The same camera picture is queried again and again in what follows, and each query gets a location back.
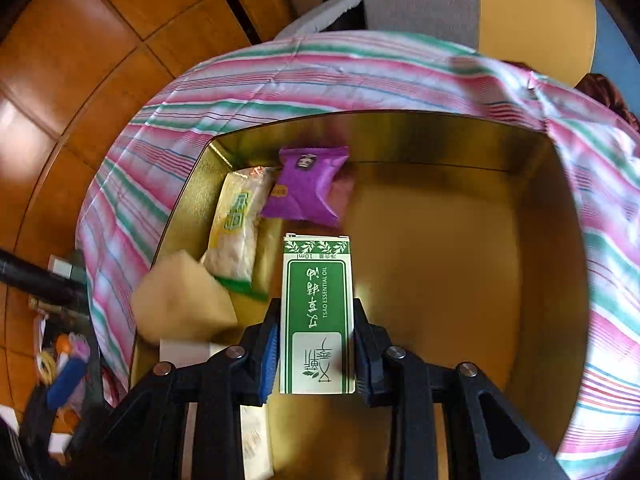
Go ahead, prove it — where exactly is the beige cardboard box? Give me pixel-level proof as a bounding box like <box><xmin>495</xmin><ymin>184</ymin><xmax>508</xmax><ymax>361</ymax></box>
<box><xmin>159</xmin><ymin>337</ymin><xmax>276</xmax><ymax>480</ymax></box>

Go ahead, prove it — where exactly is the purple snack packet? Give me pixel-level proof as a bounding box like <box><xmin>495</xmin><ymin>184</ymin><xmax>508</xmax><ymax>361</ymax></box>
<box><xmin>260</xmin><ymin>146</ymin><xmax>351</xmax><ymax>226</ymax></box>

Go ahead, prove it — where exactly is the yellow sponge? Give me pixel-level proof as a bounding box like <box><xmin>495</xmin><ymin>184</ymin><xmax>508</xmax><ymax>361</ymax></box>
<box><xmin>131</xmin><ymin>250</ymin><xmax>240</xmax><ymax>346</ymax></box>

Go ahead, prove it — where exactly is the dark red cloth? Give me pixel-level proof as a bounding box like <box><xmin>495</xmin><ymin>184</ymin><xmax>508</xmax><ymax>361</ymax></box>
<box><xmin>575</xmin><ymin>72</ymin><xmax>640</xmax><ymax>133</ymax></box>

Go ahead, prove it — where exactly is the black rod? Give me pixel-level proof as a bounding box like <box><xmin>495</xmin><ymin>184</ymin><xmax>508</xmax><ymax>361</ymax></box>
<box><xmin>0</xmin><ymin>247</ymin><xmax>87</xmax><ymax>306</ymax></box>

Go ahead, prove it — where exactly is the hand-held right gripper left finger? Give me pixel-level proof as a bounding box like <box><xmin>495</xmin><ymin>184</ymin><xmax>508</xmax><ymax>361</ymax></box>
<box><xmin>70</xmin><ymin>297</ymin><xmax>281</xmax><ymax>480</ymax></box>

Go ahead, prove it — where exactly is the striped tablecloth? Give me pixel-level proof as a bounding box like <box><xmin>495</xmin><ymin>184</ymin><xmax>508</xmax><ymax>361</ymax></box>
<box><xmin>75</xmin><ymin>30</ymin><xmax>640</xmax><ymax>480</ymax></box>

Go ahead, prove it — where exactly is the gold tin box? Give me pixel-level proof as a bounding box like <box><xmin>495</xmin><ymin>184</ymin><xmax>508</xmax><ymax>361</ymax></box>
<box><xmin>127</xmin><ymin>110</ymin><xmax>591</xmax><ymax>480</ymax></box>

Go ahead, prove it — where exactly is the grey yellow blue chair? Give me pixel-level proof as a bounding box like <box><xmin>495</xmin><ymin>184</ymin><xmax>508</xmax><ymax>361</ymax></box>
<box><xmin>272</xmin><ymin>0</ymin><xmax>640</xmax><ymax>86</ymax></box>

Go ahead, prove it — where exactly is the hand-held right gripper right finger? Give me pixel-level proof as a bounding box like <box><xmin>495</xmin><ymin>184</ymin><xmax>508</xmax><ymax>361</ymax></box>
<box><xmin>352</xmin><ymin>297</ymin><xmax>571</xmax><ymax>480</ymax></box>

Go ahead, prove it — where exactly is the snack packet with green label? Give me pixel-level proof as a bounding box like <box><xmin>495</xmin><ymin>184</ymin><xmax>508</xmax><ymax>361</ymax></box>
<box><xmin>200</xmin><ymin>167</ymin><xmax>273</xmax><ymax>303</ymax></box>

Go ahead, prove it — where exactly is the green and white box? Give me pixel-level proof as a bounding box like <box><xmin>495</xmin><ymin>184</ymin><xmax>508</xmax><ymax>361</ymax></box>
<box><xmin>279</xmin><ymin>232</ymin><xmax>357</xmax><ymax>396</ymax></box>

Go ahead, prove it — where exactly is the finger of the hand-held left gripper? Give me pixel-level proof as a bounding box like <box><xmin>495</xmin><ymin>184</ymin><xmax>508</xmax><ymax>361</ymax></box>
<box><xmin>47</xmin><ymin>355</ymin><xmax>91</xmax><ymax>408</ymax></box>

